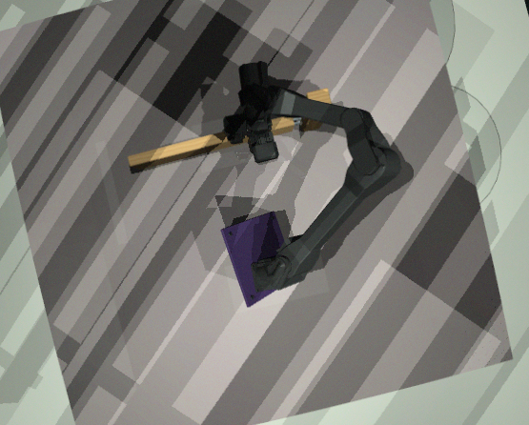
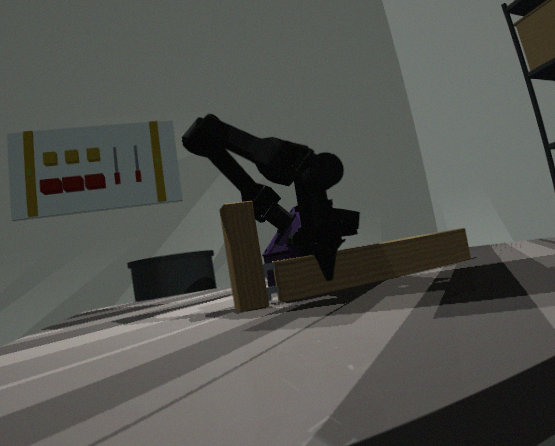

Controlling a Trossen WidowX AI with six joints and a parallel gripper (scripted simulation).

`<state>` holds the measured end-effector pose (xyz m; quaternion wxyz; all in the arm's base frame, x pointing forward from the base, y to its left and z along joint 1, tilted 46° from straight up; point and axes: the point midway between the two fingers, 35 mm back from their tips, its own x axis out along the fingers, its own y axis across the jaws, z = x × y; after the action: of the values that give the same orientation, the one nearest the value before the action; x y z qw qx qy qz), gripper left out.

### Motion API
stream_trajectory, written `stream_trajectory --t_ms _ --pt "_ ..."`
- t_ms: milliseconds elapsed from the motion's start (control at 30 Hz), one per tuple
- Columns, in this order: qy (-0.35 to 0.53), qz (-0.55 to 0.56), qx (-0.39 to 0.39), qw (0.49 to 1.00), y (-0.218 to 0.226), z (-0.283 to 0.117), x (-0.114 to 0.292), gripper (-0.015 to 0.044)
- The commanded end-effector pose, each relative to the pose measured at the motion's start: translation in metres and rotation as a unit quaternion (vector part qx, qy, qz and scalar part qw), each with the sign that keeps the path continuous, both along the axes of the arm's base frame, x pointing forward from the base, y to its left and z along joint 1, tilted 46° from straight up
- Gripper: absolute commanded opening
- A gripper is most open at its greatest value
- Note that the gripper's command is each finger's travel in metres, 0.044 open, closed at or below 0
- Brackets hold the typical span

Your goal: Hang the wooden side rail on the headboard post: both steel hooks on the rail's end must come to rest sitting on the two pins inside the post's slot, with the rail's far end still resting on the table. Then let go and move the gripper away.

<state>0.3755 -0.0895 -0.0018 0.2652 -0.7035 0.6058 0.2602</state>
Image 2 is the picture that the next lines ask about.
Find dark brown wooden post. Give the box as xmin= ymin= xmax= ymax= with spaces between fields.
xmin=219 ymin=201 xmax=269 ymax=312

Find brown wooden board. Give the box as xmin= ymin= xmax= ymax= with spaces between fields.
xmin=263 ymin=228 xmax=471 ymax=302

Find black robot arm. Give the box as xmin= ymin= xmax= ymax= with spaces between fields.
xmin=182 ymin=114 xmax=343 ymax=233

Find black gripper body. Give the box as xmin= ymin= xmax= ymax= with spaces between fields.
xmin=287 ymin=195 xmax=357 ymax=247

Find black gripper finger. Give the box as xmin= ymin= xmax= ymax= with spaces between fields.
xmin=310 ymin=239 xmax=346 ymax=282
xmin=297 ymin=246 xmax=314 ymax=256

